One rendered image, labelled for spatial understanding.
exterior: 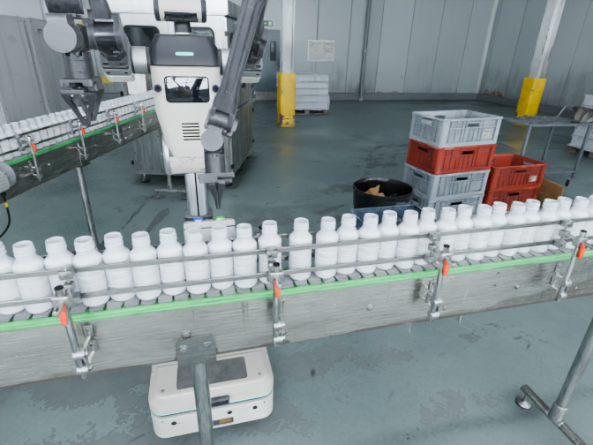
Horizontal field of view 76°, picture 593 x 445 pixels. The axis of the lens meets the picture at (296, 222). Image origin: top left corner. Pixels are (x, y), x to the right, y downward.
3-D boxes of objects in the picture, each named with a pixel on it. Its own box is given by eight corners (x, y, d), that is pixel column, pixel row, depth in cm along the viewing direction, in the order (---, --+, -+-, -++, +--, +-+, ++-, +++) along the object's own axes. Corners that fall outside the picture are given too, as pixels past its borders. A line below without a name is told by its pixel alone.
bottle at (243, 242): (234, 290, 96) (231, 231, 89) (234, 277, 101) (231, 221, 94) (258, 289, 97) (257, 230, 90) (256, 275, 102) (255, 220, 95)
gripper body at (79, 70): (59, 88, 80) (51, 50, 77) (72, 84, 89) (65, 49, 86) (93, 88, 82) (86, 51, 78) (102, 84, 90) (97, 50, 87)
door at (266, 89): (253, 101, 1228) (251, 28, 1141) (252, 101, 1237) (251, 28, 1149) (283, 101, 1252) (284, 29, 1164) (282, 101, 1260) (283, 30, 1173)
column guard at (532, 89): (521, 126, 917) (535, 78, 871) (510, 124, 952) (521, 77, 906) (536, 126, 926) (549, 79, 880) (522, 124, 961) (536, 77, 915)
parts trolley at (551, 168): (511, 192, 476) (533, 111, 435) (481, 178, 524) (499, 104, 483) (577, 187, 501) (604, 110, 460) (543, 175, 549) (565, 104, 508)
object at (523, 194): (484, 214, 349) (489, 192, 340) (454, 199, 385) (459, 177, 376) (535, 207, 366) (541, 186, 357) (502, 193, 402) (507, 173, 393)
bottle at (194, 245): (204, 279, 100) (199, 222, 93) (215, 290, 96) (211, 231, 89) (183, 287, 97) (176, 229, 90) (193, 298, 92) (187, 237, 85)
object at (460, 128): (439, 148, 295) (445, 119, 286) (407, 137, 329) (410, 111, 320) (498, 143, 316) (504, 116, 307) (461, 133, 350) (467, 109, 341)
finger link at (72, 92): (67, 127, 83) (57, 82, 79) (75, 122, 89) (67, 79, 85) (101, 127, 85) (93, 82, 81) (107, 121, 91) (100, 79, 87)
